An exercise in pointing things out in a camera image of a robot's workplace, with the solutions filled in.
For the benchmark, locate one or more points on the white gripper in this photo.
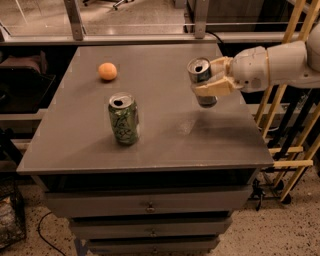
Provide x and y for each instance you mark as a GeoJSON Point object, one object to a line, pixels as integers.
{"type": "Point", "coordinates": [250, 68]}

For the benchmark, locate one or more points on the silver blue redbull can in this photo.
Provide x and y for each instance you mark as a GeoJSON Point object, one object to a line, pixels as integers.
{"type": "Point", "coordinates": [199, 70]}

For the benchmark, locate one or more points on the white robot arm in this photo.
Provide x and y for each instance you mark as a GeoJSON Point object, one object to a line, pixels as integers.
{"type": "Point", "coordinates": [296, 64]}

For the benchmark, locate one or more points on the green soda can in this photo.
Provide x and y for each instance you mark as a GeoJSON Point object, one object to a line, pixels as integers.
{"type": "Point", "coordinates": [123, 114]}

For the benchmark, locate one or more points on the orange fruit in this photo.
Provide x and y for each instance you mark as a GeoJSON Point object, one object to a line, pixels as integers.
{"type": "Point", "coordinates": [107, 71]}

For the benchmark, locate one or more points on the top grey drawer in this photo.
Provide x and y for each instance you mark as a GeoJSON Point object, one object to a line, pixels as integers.
{"type": "Point", "coordinates": [116, 203]}

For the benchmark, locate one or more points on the grey drawer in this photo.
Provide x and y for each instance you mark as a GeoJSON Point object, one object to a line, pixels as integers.
{"type": "Point", "coordinates": [116, 203]}
{"type": "Point", "coordinates": [151, 228]}
{"type": "Point", "coordinates": [153, 245]}

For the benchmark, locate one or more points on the grey drawer cabinet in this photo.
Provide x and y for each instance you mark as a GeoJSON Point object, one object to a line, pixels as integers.
{"type": "Point", "coordinates": [180, 145]}

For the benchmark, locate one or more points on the middle grey drawer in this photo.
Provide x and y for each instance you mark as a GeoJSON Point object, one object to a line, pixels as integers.
{"type": "Point", "coordinates": [151, 228]}

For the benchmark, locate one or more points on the bottom grey drawer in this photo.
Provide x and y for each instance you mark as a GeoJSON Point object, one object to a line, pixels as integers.
{"type": "Point", "coordinates": [153, 245]}

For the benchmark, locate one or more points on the dark chair at left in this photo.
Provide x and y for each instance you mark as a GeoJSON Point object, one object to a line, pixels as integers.
{"type": "Point", "coordinates": [24, 84]}

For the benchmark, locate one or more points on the black wire basket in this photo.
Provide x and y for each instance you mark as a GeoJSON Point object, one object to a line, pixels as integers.
{"type": "Point", "coordinates": [12, 213]}

